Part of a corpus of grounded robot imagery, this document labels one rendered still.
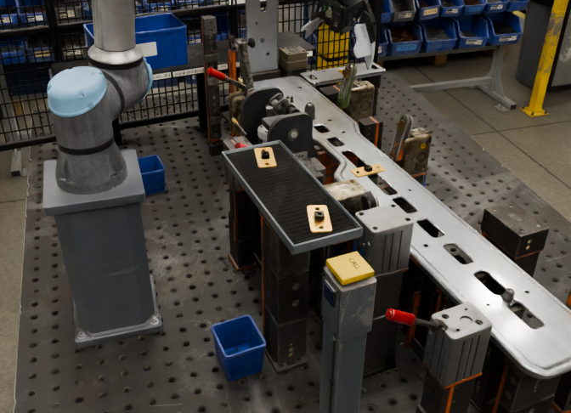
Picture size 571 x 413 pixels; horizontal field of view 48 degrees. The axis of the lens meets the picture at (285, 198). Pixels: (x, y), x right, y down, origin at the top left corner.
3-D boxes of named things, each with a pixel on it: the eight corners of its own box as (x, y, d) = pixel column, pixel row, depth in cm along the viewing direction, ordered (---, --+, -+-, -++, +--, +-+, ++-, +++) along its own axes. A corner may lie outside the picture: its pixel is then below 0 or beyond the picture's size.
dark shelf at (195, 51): (317, 56, 233) (317, 48, 232) (60, 96, 202) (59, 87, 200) (291, 37, 250) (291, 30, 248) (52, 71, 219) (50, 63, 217)
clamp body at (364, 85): (374, 183, 217) (383, 87, 199) (343, 189, 213) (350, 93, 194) (361, 170, 224) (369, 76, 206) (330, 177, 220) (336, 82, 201)
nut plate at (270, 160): (276, 166, 133) (276, 161, 133) (258, 168, 133) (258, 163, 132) (271, 148, 140) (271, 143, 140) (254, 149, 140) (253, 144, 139)
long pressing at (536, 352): (628, 347, 114) (630, 341, 114) (529, 387, 107) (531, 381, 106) (298, 76, 220) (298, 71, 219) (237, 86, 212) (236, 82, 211)
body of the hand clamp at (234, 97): (257, 196, 209) (256, 96, 190) (238, 200, 207) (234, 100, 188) (251, 188, 214) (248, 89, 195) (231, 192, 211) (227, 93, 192)
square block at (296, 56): (306, 144, 240) (308, 51, 220) (286, 148, 237) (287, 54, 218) (296, 135, 246) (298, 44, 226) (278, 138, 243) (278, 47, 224)
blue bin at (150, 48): (189, 63, 218) (187, 25, 211) (99, 78, 206) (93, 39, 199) (174, 48, 230) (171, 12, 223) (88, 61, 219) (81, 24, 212)
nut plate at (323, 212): (332, 232, 114) (332, 226, 113) (311, 233, 114) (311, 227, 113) (326, 206, 121) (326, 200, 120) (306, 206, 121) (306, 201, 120)
